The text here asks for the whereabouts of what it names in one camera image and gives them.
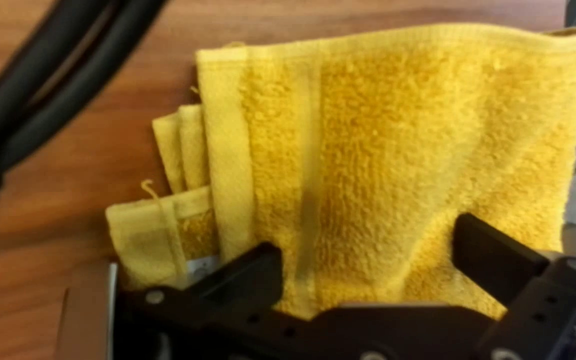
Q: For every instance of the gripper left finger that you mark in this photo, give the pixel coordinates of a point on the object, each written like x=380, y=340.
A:
x=228, y=300

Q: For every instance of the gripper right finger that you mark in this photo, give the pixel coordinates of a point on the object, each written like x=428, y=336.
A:
x=543, y=295

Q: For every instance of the yellow terry towel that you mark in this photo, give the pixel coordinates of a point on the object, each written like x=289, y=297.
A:
x=378, y=165

